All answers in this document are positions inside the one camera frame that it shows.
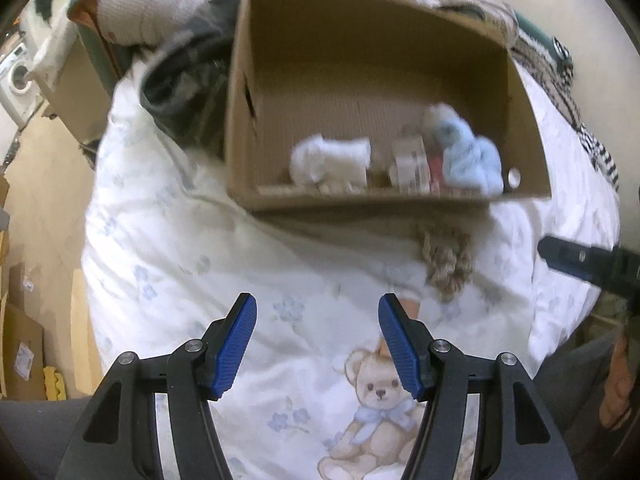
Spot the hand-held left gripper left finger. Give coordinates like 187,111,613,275
55,292,259,480

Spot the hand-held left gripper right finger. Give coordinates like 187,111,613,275
377,292,581,480

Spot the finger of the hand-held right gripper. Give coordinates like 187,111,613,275
537,235,622,288

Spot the plush toy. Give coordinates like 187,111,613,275
421,102,504,199

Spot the clear plastic packet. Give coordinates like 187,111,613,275
389,134,434,196

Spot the white soft toy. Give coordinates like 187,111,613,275
290,135,374,194

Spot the person's right hand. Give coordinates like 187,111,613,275
599,332,632,429

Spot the white bear print bed sheet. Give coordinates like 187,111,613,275
80,45,622,480

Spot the tan knitted cloth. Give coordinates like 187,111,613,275
414,222,476,303

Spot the black white striped cloth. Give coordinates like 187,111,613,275
574,124,621,192

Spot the person's right leg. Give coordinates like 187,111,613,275
532,332,624,442

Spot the person's leg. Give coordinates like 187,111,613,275
532,332,624,442
0,394,97,480

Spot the light wooden board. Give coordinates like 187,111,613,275
70,269,104,397

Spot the patterned knit blanket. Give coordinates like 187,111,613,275
509,35,587,128

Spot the yellow foam piece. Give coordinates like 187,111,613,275
43,366,69,402

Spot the black white checkered cloth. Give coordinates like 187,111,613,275
551,35,574,70

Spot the flat cardboard sheet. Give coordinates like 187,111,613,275
0,304,47,402

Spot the person's left leg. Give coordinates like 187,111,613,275
0,394,97,480

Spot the teal pillow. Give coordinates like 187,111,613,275
436,0,557,58

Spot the camouflage cloth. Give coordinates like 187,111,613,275
139,0,242,157

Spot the large bedside cardboard box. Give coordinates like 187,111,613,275
46,0,127,145

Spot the white washing machine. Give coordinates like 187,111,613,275
0,44,44,127

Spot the white patterned quilt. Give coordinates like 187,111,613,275
30,0,518,63

